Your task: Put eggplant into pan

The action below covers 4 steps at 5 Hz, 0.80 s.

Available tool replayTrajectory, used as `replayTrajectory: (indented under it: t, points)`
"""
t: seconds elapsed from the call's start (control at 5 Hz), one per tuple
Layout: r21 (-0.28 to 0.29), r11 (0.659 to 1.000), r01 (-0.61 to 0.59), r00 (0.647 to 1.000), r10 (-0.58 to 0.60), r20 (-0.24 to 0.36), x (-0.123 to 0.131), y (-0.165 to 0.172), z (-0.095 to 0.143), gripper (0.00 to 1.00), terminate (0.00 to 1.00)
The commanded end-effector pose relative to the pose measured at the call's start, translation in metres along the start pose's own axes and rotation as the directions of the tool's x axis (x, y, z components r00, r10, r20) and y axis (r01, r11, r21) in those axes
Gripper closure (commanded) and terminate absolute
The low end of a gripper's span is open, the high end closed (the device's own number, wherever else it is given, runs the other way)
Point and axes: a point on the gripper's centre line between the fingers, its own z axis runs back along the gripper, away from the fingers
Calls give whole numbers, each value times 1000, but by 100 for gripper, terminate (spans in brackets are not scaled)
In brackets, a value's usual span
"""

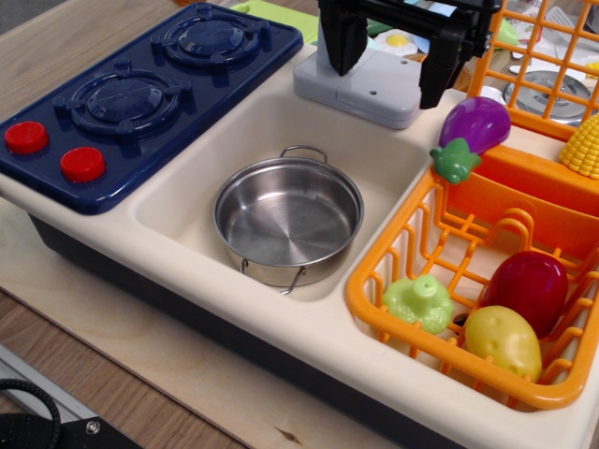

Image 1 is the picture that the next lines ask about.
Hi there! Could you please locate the navy blue toy stove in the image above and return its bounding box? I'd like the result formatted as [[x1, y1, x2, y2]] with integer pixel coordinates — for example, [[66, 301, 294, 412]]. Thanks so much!
[[1, 3, 303, 215]]

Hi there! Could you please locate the toy fried egg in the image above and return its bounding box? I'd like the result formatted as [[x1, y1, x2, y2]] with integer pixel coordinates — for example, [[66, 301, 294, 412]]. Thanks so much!
[[374, 29, 418, 56]]

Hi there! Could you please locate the red stove knob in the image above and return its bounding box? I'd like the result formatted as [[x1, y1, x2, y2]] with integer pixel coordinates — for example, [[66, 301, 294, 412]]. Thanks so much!
[[60, 147, 107, 183], [4, 121, 50, 155]]

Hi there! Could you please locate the dark red toy fruit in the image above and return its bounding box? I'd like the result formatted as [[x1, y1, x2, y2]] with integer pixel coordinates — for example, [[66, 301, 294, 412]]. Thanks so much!
[[479, 251, 569, 340]]

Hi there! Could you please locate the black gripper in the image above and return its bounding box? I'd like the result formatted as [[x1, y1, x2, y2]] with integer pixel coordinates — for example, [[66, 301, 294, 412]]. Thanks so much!
[[318, 1, 502, 109]]

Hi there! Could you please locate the black metal bracket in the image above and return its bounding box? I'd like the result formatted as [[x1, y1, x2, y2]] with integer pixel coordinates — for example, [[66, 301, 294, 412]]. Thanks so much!
[[1, 413, 139, 449]]

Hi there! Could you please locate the beige toy sink unit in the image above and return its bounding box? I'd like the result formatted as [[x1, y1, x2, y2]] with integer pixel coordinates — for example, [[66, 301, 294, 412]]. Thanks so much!
[[1, 34, 598, 448]]

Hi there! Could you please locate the grey toy faucet base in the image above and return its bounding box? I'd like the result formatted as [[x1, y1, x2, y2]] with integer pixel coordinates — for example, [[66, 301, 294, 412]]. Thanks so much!
[[294, 29, 421, 129]]

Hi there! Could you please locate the silver pot lid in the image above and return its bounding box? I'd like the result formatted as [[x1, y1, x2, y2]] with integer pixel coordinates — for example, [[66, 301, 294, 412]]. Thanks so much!
[[503, 70, 592, 126]]

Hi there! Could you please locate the green cutting board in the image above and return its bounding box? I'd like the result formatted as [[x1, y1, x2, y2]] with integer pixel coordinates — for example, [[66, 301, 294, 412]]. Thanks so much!
[[230, 1, 318, 44]]

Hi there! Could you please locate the black cable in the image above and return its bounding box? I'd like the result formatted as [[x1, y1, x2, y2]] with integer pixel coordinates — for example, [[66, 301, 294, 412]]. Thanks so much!
[[0, 378, 62, 449]]

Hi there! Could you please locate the yellow toy potato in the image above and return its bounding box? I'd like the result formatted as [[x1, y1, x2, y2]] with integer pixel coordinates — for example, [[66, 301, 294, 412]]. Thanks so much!
[[465, 306, 543, 382]]

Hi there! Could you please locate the light green toy vegetable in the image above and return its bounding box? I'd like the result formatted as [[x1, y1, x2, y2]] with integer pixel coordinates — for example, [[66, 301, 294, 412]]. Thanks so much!
[[383, 274, 454, 335]]

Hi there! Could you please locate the red stove knob left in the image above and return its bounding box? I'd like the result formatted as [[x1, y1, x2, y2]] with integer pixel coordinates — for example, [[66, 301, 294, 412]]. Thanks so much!
[[4, 121, 50, 155]]

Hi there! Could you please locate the purple toy eggplant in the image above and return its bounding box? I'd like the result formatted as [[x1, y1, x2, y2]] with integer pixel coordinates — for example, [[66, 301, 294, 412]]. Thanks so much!
[[430, 96, 511, 184]]

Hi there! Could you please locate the orange plastic dish rack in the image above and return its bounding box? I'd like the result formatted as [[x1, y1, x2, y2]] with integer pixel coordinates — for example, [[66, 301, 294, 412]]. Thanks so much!
[[344, 0, 599, 412]]

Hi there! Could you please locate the red stove knob right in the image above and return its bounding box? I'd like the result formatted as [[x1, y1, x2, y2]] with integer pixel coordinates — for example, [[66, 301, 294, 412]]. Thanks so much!
[[60, 147, 107, 183]]

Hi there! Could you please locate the yellow toy corn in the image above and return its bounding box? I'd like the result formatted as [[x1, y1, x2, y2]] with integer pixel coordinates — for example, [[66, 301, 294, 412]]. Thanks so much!
[[559, 114, 599, 181]]

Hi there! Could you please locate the stainless steel pan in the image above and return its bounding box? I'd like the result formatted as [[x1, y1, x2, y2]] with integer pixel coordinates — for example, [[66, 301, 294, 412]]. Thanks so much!
[[212, 145, 365, 295]]

